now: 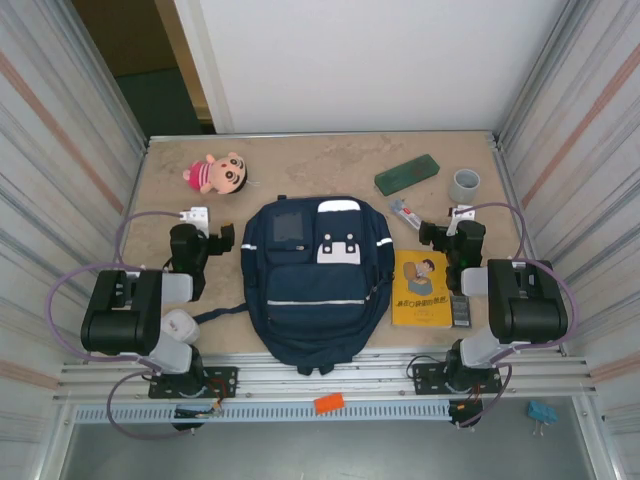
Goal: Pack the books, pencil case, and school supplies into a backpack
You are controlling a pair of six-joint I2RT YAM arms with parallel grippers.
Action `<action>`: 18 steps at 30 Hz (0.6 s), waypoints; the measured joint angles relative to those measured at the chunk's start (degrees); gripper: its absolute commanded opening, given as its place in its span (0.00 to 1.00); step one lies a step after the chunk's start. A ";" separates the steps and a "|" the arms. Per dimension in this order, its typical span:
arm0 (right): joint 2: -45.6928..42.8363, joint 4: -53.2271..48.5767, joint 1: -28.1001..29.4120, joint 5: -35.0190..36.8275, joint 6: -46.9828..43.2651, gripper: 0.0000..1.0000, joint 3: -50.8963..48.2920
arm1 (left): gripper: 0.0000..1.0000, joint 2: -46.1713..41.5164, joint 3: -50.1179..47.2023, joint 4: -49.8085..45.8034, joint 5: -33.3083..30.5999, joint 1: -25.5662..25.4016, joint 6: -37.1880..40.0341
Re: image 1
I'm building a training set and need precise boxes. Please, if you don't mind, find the clear eraser pack red label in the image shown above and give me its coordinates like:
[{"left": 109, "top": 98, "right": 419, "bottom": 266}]
[{"left": 388, "top": 198, "right": 424, "bottom": 230}]

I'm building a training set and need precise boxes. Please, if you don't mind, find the green pencil case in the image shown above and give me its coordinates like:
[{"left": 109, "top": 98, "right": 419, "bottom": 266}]
[{"left": 374, "top": 153, "right": 441, "bottom": 195}]

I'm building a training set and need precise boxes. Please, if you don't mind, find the yellow book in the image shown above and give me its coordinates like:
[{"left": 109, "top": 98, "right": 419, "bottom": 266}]
[{"left": 389, "top": 249, "right": 451, "bottom": 330}]

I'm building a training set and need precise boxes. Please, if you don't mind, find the small black calculator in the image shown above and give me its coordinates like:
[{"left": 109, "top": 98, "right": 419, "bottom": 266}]
[{"left": 449, "top": 294, "right": 474, "bottom": 330}]

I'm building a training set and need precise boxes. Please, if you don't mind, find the navy blue backpack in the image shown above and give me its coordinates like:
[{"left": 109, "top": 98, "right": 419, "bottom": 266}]
[{"left": 192, "top": 194, "right": 396, "bottom": 376}]

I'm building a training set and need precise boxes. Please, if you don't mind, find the grey cup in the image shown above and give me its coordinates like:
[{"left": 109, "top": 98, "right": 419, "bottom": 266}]
[{"left": 447, "top": 168, "right": 481, "bottom": 205}]

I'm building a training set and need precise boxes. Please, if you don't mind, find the plush doll pink striped shirt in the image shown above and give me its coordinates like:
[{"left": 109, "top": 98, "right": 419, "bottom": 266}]
[{"left": 181, "top": 152, "right": 261, "bottom": 195}]

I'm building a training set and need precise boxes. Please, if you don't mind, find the blue binder clip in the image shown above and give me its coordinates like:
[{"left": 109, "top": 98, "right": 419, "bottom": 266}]
[{"left": 527, "top": 399, "right": 559, "bottom": 437}]

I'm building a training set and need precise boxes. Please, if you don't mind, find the orange block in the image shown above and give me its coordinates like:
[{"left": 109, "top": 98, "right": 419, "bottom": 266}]
[{"left": 313, "top": 393, "right": 347, "bottom": 415}]

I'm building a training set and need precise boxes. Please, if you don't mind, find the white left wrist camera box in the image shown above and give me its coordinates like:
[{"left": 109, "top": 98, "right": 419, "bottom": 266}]
[{"left": 178, "top": 205, "right": 211, "bottom": 236}]

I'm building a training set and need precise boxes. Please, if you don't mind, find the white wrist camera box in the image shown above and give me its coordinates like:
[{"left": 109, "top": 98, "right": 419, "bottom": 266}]
[
  {"left": 178, "top": 205, "right": 211, "bottom": 236},
  {"left": 446, "top": 204, "right": 475, "bottom": 236}
]

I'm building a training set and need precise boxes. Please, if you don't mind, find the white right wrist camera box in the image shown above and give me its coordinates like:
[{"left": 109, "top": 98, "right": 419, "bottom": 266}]
[{"left": 446, "top": 204, "right": 475, "bottom": 236}]

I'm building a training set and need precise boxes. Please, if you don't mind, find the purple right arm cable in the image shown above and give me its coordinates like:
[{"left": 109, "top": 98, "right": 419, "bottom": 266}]
[{"left": 452, "top": 202, "right": 579, "bottom": 429}]

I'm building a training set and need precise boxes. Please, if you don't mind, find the white door frame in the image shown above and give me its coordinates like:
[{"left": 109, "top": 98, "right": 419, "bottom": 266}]
[{"left": 153, "top": 0, "right": 236, "bottom": 136}]

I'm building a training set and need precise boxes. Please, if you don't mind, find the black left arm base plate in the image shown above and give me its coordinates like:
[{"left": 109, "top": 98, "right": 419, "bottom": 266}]
[{"left": 148, "top": 366, "right": 240, "bottom": 400}]

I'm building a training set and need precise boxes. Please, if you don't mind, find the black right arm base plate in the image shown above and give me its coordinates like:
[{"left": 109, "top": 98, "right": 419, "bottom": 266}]
[{"left": 410, "top": 360, "right": 503, "bottom": 396}]

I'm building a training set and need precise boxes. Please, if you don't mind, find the aluminium rail frame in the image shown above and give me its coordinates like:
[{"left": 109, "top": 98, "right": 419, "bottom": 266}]
[{"left": 52, "top": 349, "right": 600, "bottom": 405}]

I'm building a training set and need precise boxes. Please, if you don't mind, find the grey slotted cable tray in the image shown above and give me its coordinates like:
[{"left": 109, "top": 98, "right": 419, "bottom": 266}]
[{"left": 73, "top": 402, "right": 454, "bottom": 424}]

